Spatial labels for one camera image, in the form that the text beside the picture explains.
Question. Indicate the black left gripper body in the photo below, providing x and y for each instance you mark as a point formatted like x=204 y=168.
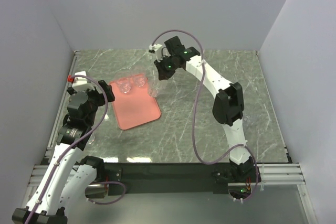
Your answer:
x=96 y=99

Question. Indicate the pink plastic tray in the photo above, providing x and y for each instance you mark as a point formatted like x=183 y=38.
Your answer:
x=135 y=107

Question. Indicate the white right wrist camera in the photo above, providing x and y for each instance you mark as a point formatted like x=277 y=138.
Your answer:
x=156 y=49

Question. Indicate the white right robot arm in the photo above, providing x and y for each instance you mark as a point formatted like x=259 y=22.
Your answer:
x=228 y=104

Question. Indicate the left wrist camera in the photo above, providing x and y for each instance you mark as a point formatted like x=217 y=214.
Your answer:
x=80 y=84

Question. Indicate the clear glass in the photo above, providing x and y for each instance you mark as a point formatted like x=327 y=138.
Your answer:
x=138 y=75
x=123 y=82
x=248 y=120
x=91 y=139

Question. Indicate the clear glass table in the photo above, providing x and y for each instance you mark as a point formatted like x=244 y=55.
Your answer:
x=154 y=85

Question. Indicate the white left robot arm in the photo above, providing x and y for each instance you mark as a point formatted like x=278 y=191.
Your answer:
x=56 y=191

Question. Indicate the aluminium mounting rail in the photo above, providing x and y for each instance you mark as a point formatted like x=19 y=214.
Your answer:
x=271 y=174

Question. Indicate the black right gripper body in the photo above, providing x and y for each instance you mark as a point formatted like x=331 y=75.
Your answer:
x=167 y=64

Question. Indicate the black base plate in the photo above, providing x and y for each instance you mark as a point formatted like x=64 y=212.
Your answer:
x=150 y=178

